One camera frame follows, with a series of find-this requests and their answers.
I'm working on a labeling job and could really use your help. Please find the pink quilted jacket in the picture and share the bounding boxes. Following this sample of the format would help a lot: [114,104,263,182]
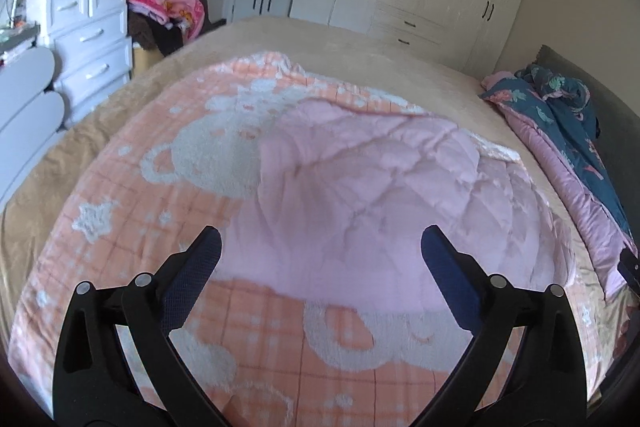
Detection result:
[257,99,576,308]

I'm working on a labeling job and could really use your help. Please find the yellow cardboard box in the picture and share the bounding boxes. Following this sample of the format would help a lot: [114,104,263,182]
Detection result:
[131,42,166,75]

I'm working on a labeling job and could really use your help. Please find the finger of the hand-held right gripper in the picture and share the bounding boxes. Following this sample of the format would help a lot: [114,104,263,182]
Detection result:
[618,247,640,295]

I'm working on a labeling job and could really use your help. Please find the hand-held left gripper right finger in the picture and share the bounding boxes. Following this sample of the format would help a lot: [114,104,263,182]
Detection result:
[415,225,588,427]

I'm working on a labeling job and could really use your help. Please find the pink clothes pile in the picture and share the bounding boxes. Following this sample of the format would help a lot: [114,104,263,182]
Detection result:
[126,0,206,38]

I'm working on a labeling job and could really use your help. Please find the white scalloped cabinet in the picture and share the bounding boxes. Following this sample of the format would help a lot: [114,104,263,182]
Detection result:
[0,47,67,202]

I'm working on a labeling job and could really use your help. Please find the white chest of drawers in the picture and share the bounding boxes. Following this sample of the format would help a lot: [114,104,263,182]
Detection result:
[25,0,133,128]

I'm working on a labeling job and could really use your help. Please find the dark brown clothes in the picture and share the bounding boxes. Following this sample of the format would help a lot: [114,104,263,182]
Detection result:
[127,0,226,58]

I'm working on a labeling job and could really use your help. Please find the orange checked bear blanket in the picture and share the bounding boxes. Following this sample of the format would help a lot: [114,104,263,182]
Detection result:
[10,51,626,427]

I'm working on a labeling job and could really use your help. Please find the blue floral quilt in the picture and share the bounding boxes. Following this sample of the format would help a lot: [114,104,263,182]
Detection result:
[479,63,640,303]

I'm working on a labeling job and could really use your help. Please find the grey headboard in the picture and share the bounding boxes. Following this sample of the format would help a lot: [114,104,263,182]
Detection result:
[535,44,640,228]

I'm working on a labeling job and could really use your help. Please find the tan bedspread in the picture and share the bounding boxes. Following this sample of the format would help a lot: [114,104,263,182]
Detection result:
[0,16,640,408]

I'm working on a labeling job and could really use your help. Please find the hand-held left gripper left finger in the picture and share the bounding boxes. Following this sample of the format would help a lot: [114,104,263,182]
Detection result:
[51,226,236,427]

